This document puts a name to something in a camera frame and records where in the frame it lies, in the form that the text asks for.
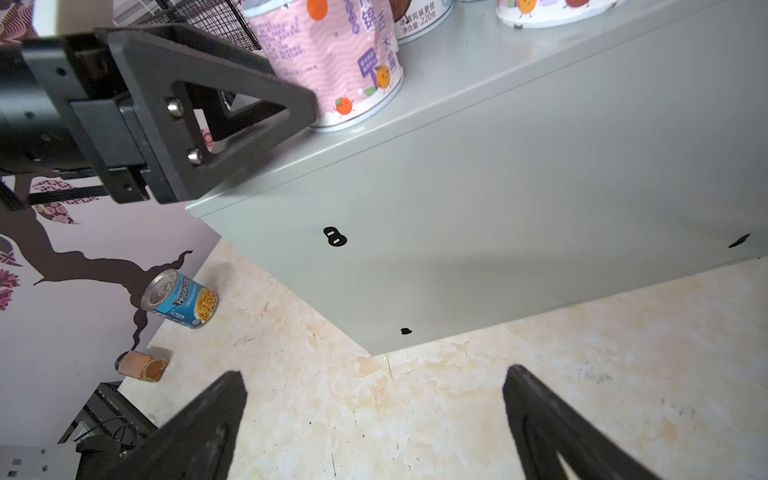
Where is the grey metal cabinet box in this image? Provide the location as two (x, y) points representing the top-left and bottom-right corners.
(188, 1), (767, 355)

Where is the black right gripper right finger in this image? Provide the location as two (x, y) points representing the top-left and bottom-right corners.
(502, 364), (657, 479)

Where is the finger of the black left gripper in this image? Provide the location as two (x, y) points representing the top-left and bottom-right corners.
(104, 26), (318, 203)

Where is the grey blue label can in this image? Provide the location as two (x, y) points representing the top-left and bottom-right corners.
(389, 0), (454, 44)

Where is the orange plastic package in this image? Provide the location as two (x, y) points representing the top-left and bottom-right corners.
(114, 351), (168, 383)

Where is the blue Progresso soup can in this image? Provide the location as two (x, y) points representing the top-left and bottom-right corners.
(140, 269), (220, 329)

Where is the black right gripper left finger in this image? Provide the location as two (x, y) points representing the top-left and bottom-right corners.
(116, 371), (247, 479)

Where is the black wire basket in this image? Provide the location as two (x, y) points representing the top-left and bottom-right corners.
(135, 0), (261, 52)

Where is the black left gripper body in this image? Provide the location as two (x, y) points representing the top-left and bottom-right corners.
(1, 34), (179, 204)

